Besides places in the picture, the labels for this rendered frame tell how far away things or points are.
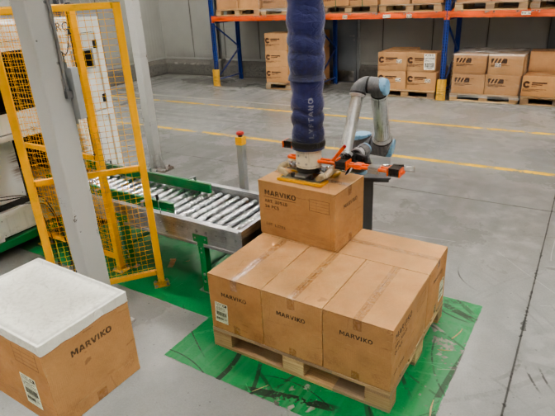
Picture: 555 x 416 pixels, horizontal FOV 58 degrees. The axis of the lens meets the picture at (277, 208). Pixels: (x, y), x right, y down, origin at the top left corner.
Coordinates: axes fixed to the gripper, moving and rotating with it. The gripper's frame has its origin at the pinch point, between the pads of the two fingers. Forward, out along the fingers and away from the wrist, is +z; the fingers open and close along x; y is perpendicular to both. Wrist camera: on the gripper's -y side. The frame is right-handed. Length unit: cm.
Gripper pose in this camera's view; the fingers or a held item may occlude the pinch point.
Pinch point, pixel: (346, 163)
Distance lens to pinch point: 324.9
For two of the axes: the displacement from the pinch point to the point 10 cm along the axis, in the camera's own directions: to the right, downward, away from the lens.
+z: -5.3, 3.6, -7.7
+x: -0.5, -9.1, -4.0
